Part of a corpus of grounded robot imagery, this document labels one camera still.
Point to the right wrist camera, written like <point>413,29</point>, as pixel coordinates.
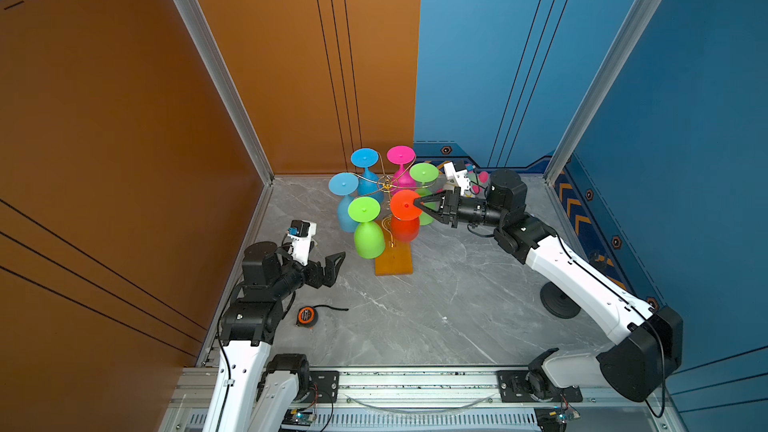
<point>458,178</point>

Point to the pink wine glass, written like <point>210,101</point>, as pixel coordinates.
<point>404,157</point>

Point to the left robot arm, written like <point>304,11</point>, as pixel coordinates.
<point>254,390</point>

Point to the gold wire glass rack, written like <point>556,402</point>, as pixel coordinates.
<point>384,170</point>

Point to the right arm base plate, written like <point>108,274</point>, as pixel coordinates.
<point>518,385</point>

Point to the circuit board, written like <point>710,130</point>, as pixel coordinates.
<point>298,420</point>
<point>555,419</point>

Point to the blue wine glass left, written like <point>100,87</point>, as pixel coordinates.
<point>345,186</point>

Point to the blue wine glass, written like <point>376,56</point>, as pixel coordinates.
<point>345,186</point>
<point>369,182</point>

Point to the orange black tape measure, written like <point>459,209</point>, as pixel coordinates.
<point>308,316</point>

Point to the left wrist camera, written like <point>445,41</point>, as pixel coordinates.
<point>300,234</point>

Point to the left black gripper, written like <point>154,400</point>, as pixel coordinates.
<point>315,280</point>

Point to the aluminium front rail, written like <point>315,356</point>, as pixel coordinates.
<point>430,399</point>

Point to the red wine glass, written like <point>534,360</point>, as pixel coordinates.
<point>405,221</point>

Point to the blue wine glass back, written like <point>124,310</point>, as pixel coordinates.
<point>369,182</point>

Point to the wooden rack base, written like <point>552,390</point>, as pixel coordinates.
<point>395,260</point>

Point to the right circuit board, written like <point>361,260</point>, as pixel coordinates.
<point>555,419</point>

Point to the white plush bird toy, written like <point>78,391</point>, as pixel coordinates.
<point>478,180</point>

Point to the green wine glass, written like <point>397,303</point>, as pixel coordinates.
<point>425,175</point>
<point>368,236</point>

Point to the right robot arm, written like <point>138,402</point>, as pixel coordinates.
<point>646,341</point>

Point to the green wine glass front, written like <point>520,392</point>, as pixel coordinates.
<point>368,236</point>

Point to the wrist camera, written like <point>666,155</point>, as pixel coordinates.
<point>458,178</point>
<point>300,234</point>

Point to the black round stand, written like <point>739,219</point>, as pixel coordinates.
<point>573,285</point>

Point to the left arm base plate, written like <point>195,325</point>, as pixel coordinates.
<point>318,385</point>

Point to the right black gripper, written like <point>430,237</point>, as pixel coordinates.
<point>451,201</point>

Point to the left circuit board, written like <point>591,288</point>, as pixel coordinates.
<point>298,420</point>

